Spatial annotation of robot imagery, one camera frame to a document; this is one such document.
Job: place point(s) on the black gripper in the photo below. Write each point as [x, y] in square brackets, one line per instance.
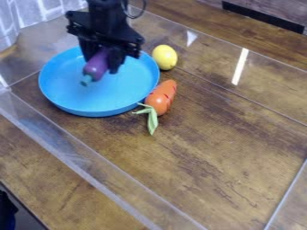
[101, 28]

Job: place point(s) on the purple toy eggplant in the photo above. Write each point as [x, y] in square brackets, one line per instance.
[95, 68]

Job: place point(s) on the blue round tray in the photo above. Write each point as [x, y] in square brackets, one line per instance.
[113, 95]

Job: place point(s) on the yellow toy lemon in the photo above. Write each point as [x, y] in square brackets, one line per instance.
[164, 56]

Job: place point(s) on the orange toy carrot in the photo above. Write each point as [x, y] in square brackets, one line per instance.
[157, 103]

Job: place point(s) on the dark baseboard strip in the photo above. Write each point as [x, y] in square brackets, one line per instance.
[263, 17]

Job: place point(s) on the clear acrylic enclosure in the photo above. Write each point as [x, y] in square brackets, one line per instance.
[223, 167]

